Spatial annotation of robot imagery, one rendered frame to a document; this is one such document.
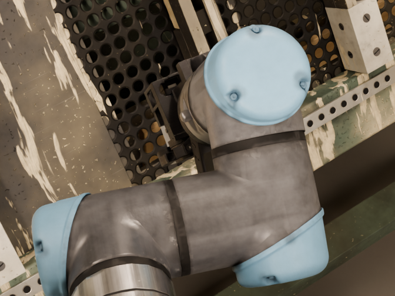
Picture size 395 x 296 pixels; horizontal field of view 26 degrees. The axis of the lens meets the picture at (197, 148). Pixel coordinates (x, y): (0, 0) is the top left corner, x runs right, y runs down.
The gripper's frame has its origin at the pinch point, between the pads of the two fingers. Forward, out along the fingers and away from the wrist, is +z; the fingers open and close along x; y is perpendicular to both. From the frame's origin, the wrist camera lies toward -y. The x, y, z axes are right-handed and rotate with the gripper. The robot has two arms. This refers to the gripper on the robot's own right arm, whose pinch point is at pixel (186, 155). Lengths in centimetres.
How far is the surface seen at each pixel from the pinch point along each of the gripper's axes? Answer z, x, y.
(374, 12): 41, -50, 13
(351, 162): 141, -77, -14
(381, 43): 44, -50, 7
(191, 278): 135, -19, -25
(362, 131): 51, -44, -6
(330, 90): 48, -40, 3
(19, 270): 40.3, 21.8, -4.9
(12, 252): 39.1, 21.7, -2.1
